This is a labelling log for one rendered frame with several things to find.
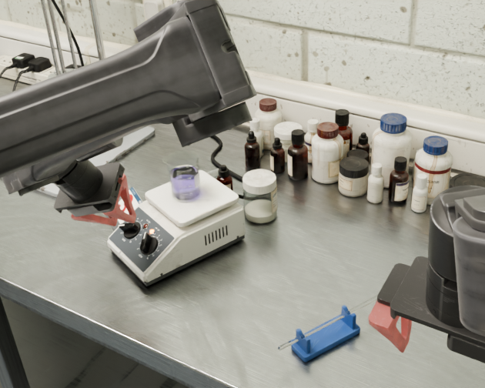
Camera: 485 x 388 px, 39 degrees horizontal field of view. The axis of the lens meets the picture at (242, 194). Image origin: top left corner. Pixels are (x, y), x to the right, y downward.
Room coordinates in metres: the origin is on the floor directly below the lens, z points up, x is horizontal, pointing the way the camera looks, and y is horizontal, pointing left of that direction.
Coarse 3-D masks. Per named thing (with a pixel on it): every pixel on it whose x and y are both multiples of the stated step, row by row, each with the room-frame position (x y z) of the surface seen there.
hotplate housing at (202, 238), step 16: (144, 208) 0.95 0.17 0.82; (240, 208) 0.93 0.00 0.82; (160, 224) 0.90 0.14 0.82; (192, 224) 0.89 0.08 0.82; (208, 224) 0.90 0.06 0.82; (224, 224) 0.91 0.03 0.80; (240, 224) 0.93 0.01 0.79; (176, 240) 0.86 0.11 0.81; (192, 240) 0.87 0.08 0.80; (208, 240) 0.89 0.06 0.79; (224, 240) 0.91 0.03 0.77; (160, 256) 0.84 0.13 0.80; (176, 256) 0.85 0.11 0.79; (192, 256) 0.87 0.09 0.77; (144, 272) 0.83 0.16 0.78; (160, 272) 0.84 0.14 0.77
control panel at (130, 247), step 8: (136, 216) 0.94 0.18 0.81; (144, 216) 0.93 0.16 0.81; (144, 224) 0.91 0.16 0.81; (152, 224) 0.91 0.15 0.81; (120, 232) 0.92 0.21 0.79; (144, 232) 0.90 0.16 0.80; (152, 232) 0.89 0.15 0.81; (160, 232) 0.89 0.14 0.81; (168, 232) 0.88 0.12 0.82; (112, 240) 0.91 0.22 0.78; (120, 240) 0.91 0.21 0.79; (128, 240) 0.90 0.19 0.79; (136, 240) 0.89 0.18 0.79; (160, 240) 0.87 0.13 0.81; (168, 240) 0.86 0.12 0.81; (120, 248) 0.89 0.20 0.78; (128, 248) 0.88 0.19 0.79; (136, 248) 0.88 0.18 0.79; (160, 248) 0.86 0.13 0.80; (128, 256) 0.87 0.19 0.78; (136, 256) 0.86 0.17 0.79; (144, 256) 0.85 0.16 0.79; (152, 256) 0.85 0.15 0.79; (136, 264) 0.85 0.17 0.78; (144, 264) 0.84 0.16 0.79
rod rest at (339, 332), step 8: (344, 312) 0.71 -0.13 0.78; (344, 320) 0.71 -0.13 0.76; (352, 320) 0.70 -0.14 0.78; (328, 328) 0.70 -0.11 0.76; (336, 328) 0.70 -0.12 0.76; (344, 328) 0.70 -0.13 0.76; (352, 328) 0.70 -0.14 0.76; (296, 336) 0.68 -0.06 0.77; (312, 336) 0.69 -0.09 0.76; (320, 336) 0.69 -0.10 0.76; (328, 336) 0.69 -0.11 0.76; (336, 336) 0.68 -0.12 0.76; (344, 336) 0.68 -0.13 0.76; (352, 336) 0.69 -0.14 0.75; (296, 344) 0.67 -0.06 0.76; (304, 344) 0.66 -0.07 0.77; (312, 344) 0.67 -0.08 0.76; (320, 344) 0.67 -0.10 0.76; (328, 344) 0.67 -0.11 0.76; (336, 344) 0.68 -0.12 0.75; (296, 352) 0.66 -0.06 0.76; (304, 352) 0.66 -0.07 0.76; (312, 352) 0.66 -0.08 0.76; (320, 352) 0.66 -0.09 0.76; (304, 360) 0.65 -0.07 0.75
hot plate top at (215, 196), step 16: (208, 176) 1.01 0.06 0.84; (160, 192) 0.96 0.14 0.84; (208, 192) 0.95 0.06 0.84; (224, 192) 0.95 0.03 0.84; (160, 208) 0.92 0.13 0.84; (176, 208) 0.91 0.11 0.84; (192, 208) 0.91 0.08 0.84; (208, 208) 0.91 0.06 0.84; (224, 208) 0.92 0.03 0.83; (176, 224) 0.88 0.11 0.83
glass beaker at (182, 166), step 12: (168, 156) 0.96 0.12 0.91; (180, 156) 0.97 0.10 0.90; (192, 156) 0.97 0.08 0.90; (168, 168) 0.94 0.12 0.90; (180, 168) 0.93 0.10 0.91; (192, 168) 0.93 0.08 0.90; (180, 180) 0.93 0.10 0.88; (192, 180) 0.93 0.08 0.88; (180, 192) 0.93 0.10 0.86; (192, 192) 0.93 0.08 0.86
